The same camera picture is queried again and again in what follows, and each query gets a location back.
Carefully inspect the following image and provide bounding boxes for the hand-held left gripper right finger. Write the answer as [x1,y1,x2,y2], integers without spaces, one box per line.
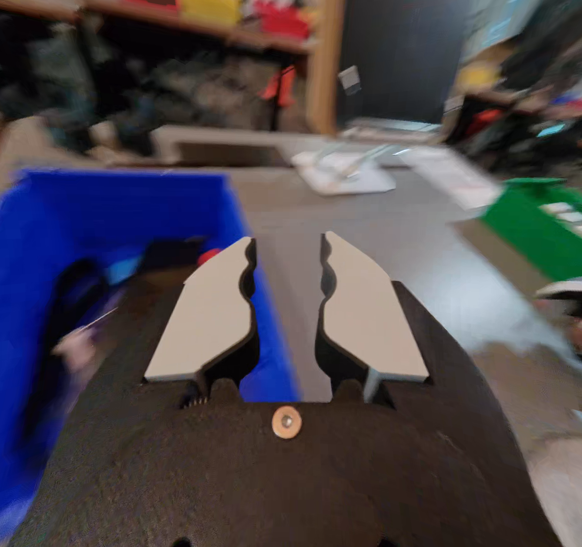
[315,231,430,403]

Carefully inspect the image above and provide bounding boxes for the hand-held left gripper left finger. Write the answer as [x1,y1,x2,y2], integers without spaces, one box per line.
[145,237,260,397]

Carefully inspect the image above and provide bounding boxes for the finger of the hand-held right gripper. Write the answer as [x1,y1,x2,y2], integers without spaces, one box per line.
[536,278,582,316]

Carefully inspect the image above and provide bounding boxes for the blue plastic bin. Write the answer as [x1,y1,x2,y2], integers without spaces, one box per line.
[0,168,301,532]

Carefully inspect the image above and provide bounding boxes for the green plastic bin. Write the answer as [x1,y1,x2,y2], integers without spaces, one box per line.
[481,177,582,282]

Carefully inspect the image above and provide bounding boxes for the white paper sheets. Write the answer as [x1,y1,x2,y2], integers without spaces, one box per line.
[400,147,502,212]

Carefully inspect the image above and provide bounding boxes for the clear acrylic stand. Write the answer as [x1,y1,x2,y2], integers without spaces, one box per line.
[314,140,410,181]

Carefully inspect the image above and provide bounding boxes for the wooden shelf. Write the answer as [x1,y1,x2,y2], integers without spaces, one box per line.
[0,0,348,136]

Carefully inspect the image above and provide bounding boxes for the black wall panel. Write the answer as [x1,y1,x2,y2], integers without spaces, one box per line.
[337,0,476,125]

